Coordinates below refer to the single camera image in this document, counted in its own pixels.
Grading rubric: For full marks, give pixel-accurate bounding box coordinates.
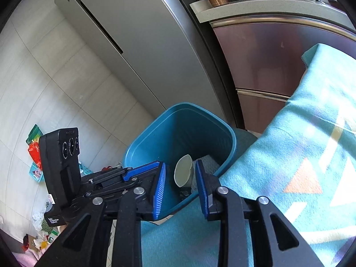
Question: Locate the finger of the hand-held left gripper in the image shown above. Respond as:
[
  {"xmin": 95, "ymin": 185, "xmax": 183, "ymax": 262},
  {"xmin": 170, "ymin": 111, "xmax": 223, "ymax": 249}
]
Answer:
[
  {"xmin": 81, "ymin": 162, "xmax": 161, "ymax": 186},
  {"xmin": 83, "ymin": 179, "xmax": 144, "ymax": 200}
]

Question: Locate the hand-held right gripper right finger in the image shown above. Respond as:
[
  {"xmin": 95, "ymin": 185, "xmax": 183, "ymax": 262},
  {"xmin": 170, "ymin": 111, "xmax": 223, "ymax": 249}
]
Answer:
[{"xmin": 195, "ymin": 160, "xmax": 325, "ymax": 267}]

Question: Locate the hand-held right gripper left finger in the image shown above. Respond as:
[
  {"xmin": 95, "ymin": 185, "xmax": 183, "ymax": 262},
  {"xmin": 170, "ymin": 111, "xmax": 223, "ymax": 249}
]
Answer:
[{"xmin": 35, "ymin": 161, "xmax": 167, "ymax": 267}]

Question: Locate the blue plastic waste bin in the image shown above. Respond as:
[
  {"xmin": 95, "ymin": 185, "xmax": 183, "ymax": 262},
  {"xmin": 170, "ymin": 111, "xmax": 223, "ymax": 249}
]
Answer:
[{"xmin": 122, "ymin": 103, "xmax": 237, "ymax": 226}]

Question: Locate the dark crumpled wrapper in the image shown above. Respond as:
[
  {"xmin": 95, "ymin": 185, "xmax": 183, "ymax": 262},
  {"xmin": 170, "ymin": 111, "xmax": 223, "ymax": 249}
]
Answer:
[{"xmin": 178, "ymin": 185, "xmax": 193, "ymax": 200}]

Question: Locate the crushed white paper cup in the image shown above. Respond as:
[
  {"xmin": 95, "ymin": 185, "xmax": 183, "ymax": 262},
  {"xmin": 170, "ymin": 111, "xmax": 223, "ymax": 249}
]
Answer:
[{"xmin": 174, "ymin": 154, "xmax": 193, "ymax": 188}]

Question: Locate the red plastic bag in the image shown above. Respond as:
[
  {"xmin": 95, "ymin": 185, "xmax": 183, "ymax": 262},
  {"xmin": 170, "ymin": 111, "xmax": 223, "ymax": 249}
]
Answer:
[{"xmin": 28, "ymin": 142, "xmax": 43, "ymax": 170}]

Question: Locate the green snack packet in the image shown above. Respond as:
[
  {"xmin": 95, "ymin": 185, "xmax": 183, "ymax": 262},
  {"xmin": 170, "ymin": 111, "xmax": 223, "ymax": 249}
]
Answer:
[{"xmin": 26, "ymin": 124, "xmax": 45, "ymax": 146}]

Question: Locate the white crumpled plastic bag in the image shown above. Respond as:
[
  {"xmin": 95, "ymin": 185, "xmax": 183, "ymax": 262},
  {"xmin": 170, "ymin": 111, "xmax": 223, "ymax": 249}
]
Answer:
[{"xmin": 32, "ymin": 200, "xmax": 55, "ymax": 230}]

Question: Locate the teal patterned blanket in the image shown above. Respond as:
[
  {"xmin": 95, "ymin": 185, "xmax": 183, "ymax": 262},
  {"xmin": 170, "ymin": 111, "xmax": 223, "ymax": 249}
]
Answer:
[{"xmin": 140, "ymin": 43, "xmax": 356, "ymax": 267}]

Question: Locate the pink cloth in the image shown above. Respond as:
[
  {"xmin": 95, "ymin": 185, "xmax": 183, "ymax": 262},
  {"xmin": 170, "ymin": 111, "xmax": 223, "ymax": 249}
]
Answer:
[{"xmin": 11, "ymin": 249, "xmax": 42, "ymax": 267}]

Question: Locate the grey refrigerator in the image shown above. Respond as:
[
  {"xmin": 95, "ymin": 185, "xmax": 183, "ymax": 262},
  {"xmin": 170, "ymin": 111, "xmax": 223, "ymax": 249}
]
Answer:
[{"xmin": 54, "ymin": 0, "xmax": 242, "ymax": 130}]

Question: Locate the maroon kitchen counter cabinet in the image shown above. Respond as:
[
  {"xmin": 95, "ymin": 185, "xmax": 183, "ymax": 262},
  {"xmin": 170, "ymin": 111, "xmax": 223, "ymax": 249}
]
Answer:
[{"xmin": 189, "ymin": 0, "xmax": 356, "ymax": 134}]

